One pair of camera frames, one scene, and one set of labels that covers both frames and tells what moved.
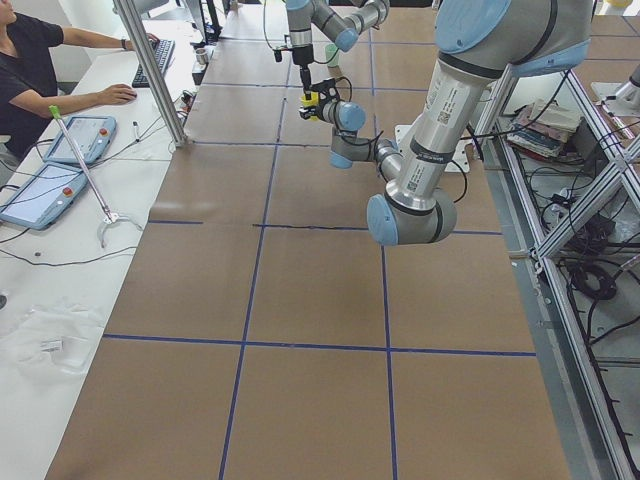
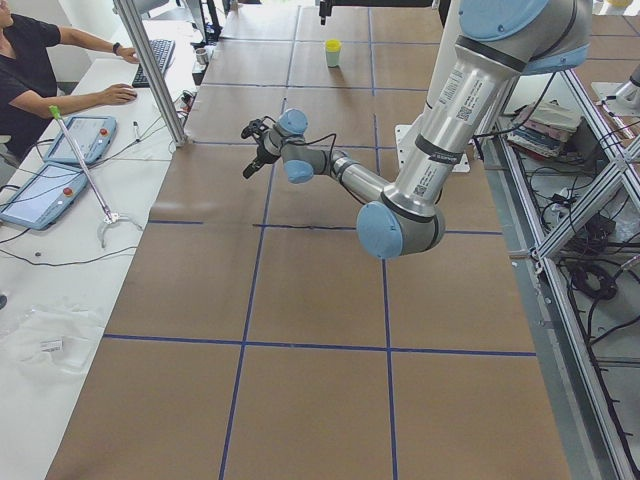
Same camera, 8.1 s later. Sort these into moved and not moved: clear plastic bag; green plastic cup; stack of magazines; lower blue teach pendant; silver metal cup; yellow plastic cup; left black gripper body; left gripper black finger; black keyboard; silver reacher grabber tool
Moved: left gripper black finger; left black gripper body; yellow plastic cup
Not moved: silver metal cup; silver reacher grabber tool; clear plastic bag; stack of magazines; black keyboard; lower blue teach pendant; green plastic cup
